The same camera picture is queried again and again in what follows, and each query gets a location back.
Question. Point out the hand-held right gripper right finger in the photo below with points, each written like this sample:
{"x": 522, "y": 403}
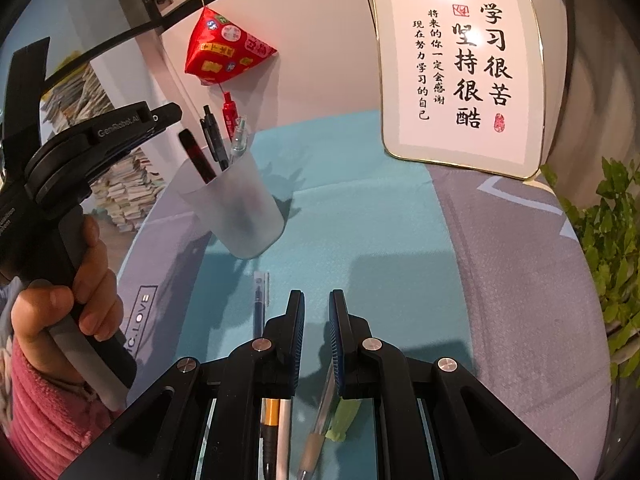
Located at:
{"x": 334, "y": 340}

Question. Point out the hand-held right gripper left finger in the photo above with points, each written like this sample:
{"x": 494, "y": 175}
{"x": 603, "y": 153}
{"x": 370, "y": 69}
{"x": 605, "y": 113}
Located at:
{"x": 298, "y": 335}

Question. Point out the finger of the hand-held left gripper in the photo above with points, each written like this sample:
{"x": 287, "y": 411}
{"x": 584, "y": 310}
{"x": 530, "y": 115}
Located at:
{"x": 120, "y": 122}

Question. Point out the orange and black pen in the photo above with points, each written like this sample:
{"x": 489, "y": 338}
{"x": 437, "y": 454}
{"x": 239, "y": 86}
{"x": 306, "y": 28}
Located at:
{"x": 270, "y": 410}

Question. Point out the green highlighter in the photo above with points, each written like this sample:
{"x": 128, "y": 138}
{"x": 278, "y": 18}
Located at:
{"x": 345, "y": 420}

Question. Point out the red and black pen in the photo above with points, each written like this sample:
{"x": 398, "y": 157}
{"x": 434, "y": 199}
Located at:
{"x": 195, "y": 155}

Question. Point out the white pen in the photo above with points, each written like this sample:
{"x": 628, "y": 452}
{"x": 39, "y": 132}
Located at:
{"x": 284, "y": 435}

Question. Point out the clear pen with beige grip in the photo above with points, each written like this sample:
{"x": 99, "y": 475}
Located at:
{"x": 312, "y": 445}

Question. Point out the red clear pen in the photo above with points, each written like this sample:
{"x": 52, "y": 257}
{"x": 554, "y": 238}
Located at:
{"x": 230, "y": 110}

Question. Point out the frosted plastic cup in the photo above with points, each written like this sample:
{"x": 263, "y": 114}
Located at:
{"x": 240, "y": 210}

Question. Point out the person's left hand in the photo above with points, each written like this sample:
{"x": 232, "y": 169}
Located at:
{"x": 97, "y": 285}

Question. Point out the red pyramid hanging ornament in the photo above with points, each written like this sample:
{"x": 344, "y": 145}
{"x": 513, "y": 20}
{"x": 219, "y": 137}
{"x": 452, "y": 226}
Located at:
{"x": 220, "y": 45}

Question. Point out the framed calligraphy sign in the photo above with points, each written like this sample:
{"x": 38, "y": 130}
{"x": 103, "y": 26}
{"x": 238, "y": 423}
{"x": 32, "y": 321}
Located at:
{"x": 460, "y": 70}

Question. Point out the green leafy plant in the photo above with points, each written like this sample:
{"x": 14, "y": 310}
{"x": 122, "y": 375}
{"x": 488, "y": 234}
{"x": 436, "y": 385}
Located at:
{"x": 615, "y": 240}

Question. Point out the grey pleated curtain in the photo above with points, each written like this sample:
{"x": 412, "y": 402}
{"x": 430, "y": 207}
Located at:
{"x": 600, "y": 85}

